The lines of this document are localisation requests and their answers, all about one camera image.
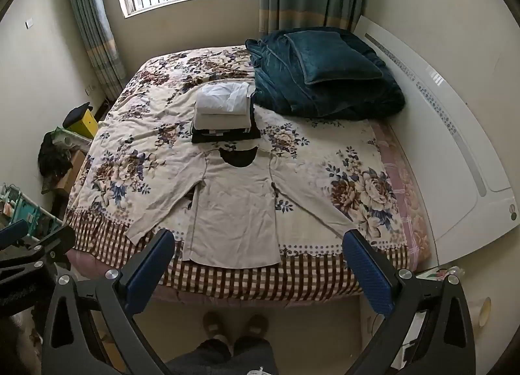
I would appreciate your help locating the floral bed sheet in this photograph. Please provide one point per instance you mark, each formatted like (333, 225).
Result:
(142, 143)

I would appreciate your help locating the pink checked underlay blanket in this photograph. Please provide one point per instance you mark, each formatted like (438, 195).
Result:
(400, 184)

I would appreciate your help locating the cream paper cup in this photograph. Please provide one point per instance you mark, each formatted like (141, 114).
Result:
(482, 312)

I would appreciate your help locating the clear plastic bottle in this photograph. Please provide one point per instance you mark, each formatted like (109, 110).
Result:
(451, 272)

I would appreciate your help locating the yellow box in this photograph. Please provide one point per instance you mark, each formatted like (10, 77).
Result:
(84, 125)

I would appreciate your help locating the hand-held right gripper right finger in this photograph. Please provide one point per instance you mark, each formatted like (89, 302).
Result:
(369, 273)

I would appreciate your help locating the black bag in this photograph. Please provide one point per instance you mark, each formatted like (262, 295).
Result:
(77, 112)

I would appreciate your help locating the beige long-sleeve shirt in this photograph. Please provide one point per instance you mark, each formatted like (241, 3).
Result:
(233, 212)

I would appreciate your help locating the teal pillow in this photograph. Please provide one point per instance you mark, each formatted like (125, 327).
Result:
(331, 56)

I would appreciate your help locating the white folded garment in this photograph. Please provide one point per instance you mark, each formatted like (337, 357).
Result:
(221, 94)

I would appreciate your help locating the person's dark trousers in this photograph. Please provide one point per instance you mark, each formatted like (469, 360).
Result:
(227, 358)

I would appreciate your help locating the cardboard box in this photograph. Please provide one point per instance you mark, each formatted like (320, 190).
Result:
(71, 171)

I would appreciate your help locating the person's slipper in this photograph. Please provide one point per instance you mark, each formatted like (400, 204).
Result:
(256, 326)
(215, 326)

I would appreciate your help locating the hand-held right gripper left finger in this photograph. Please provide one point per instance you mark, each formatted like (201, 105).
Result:
(149, 271)

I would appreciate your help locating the white wall switch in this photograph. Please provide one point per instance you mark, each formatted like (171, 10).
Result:
(29, 23)

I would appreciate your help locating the person's right slipper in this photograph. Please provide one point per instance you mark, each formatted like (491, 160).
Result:
(256, 326)

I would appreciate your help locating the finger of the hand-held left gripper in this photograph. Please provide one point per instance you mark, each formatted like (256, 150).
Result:
(57, 245)
(14, 232)

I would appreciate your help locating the teal quilt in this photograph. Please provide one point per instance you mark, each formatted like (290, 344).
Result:
(325, 94)

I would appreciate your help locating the black cloth pile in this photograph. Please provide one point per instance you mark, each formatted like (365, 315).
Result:
(53, 159)

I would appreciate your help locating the person's left slipper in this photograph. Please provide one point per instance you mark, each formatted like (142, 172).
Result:
(215, 326)

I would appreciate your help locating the teal folding rack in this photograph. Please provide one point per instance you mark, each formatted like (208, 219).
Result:
(24, 206)

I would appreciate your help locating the white bed headboard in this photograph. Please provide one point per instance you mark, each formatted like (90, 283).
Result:
(455, 135)

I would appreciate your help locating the beige folded garment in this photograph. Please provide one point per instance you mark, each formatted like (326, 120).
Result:
(219, 119)

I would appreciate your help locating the stack of folded clothes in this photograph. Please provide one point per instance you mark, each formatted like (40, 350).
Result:
(227, 136)

